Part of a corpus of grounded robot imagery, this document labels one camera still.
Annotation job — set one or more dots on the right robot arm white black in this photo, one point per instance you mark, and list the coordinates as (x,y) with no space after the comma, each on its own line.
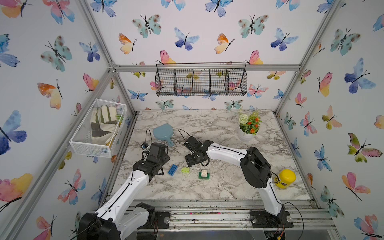
(256,169)

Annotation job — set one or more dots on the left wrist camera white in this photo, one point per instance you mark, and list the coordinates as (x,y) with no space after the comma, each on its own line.
(144,146)

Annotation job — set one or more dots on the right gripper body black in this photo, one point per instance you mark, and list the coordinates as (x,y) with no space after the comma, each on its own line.
(191,159)

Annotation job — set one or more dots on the black wire wall basket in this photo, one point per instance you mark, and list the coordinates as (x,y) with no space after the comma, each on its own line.
(201,79)

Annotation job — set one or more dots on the yellow cup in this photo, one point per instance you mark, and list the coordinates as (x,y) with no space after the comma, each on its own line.
(285,179)

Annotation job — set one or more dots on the light blue dustpan scoop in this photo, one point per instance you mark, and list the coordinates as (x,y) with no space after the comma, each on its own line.
(164,133)

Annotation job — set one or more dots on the green long lego brick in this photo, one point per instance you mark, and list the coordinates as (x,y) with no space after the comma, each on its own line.
(204,178)

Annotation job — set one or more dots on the blue long lego brick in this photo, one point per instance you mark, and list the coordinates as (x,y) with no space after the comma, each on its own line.
(173,170)

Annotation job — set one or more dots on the white wire wall basket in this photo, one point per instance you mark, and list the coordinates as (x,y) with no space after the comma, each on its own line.
(81,141)

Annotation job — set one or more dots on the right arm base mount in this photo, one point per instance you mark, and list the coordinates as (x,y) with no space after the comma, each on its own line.
(263,219)

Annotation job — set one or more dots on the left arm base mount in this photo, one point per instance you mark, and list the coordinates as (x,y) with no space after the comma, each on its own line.
(152,218)

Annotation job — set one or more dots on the white pot with flowers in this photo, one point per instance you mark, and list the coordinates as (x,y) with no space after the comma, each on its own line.
(249,126)

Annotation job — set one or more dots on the lime green lego brick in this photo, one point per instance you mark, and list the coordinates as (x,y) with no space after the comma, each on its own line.
(185,170)

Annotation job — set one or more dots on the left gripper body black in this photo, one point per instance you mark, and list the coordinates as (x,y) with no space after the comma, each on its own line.
(165,158)

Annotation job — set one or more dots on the work glove white grey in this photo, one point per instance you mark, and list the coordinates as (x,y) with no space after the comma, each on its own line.
(103,124)

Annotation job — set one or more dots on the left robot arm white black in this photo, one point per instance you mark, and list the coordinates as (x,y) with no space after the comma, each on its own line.
(110,221)

